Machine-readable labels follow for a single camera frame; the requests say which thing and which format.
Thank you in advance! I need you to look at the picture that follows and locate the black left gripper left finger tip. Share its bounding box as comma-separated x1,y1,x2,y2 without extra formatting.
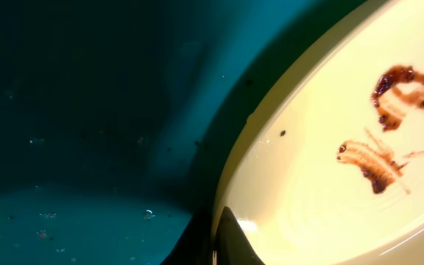
160,211,212,265

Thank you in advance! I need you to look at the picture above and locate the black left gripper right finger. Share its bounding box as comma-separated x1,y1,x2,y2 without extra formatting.
214,207,264,265

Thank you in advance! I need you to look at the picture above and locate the yellow plate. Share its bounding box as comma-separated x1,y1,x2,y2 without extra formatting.
215,0,424,264

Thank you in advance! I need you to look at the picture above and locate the teal plastic tray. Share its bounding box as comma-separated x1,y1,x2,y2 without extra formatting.
0,0,367,265

